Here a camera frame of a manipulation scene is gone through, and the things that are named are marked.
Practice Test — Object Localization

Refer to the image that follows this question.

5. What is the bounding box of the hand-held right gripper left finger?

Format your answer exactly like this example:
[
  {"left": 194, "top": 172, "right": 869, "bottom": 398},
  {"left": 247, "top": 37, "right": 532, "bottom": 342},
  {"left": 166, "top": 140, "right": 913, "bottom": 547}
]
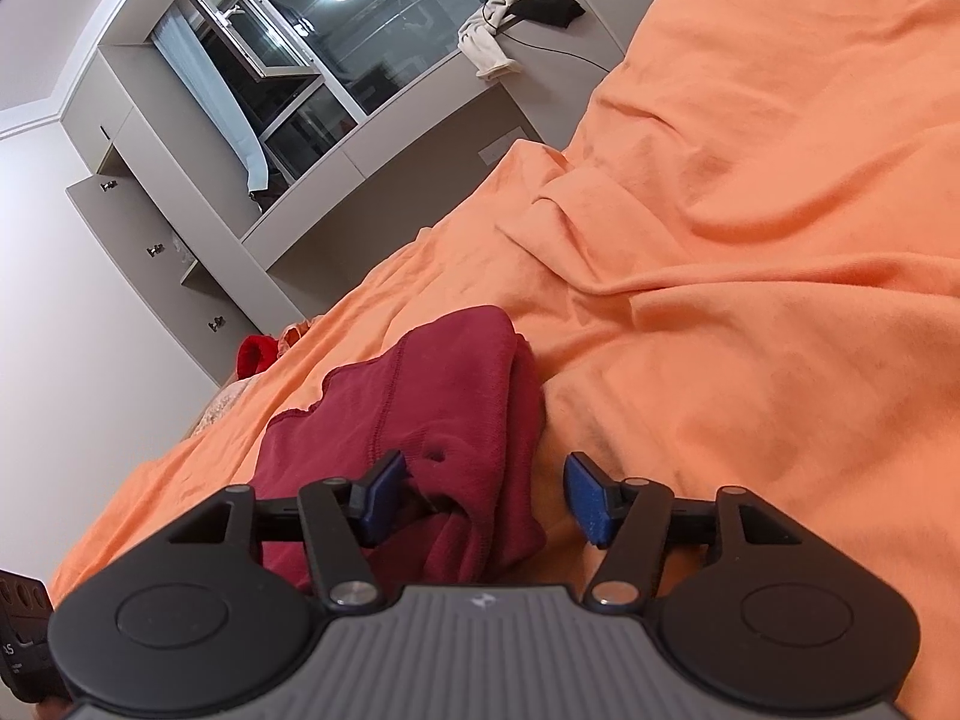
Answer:
[{"left": 168, "top": 449, "right": 410, "bottom": 610}]

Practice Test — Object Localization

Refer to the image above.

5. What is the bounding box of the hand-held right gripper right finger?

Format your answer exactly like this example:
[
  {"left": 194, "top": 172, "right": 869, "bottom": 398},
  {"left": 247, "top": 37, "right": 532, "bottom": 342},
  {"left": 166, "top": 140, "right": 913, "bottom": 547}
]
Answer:
[{"left": 562, "top": 452, "right": 803, "bottom": 612}]

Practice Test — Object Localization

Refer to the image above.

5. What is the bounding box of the dark red shirt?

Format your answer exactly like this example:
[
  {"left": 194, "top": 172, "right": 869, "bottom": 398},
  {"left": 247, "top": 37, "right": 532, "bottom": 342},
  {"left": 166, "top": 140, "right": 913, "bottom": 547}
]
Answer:
[{"left": 253, "top": 305, "right": 548, "bottom": 592}]

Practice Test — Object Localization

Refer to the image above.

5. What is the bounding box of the lace pillow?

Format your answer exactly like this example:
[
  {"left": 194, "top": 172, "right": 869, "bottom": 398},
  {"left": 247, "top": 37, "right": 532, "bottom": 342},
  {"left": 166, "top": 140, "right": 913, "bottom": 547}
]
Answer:
[{"left": 186, "top": 321, "right": 320, "bottom": 437}]

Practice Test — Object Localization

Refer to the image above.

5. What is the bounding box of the bright red cloth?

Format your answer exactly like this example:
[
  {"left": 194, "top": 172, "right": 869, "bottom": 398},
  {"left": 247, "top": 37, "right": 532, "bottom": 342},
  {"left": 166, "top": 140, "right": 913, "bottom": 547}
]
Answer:
[{"left": 237, "top": 334, "right": 287, "bottom": 381}]

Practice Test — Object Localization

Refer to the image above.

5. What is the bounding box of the orange blanket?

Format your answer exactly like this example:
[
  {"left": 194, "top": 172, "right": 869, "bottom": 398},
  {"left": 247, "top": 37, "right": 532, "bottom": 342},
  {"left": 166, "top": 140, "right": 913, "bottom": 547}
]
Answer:
[{"left": 49, "top": 0, "right": 960, "bottom": 720}]

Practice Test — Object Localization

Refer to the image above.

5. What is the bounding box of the grey window bench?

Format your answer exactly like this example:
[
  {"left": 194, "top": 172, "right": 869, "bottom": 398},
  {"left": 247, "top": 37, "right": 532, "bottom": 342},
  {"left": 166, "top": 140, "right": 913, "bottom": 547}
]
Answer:
[{"left": 238, "top": 30, "right": 627, "bottom": 308}]

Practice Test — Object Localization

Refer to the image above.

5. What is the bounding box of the grey shelf cabinet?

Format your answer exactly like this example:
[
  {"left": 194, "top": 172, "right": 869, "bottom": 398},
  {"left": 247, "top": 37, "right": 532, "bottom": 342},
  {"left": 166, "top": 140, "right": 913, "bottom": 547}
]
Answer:
[{"left": 62, "top": 101, "right": 307, "bottom": 387}]

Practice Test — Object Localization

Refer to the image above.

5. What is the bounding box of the pale blue curtain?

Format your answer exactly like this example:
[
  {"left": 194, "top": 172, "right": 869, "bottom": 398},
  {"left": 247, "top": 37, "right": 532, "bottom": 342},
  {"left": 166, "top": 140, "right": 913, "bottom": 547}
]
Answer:
[{"left": 152, "top": 13, "right": 271, "bottom": 194}]

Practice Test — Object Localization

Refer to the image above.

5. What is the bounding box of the window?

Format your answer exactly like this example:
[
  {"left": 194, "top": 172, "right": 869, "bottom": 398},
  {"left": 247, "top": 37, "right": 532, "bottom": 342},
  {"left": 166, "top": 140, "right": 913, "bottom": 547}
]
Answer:
[{"left": 150, "top": 0, "right": 545, "bottom": 200}]

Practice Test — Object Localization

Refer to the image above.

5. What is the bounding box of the white garment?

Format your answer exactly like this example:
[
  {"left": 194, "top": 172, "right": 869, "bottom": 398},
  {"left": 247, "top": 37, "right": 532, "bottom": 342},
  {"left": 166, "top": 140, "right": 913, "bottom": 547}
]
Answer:
[{"left": 457, "top": 0, "right": 554, "bottom": 83}]

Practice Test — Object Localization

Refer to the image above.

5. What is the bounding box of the black garment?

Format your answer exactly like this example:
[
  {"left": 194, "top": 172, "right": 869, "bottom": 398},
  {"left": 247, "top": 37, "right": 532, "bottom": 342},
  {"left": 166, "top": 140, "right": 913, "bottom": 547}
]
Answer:
[{"left": 508, "top": 0, "right": 587, "bottom": 31}]

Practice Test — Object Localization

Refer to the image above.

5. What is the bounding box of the black cable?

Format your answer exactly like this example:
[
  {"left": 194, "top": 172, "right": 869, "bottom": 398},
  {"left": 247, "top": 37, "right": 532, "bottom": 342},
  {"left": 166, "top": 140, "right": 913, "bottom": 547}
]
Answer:
[{"left": 491, "top": 11, "right": 625, "bottom": 70}]

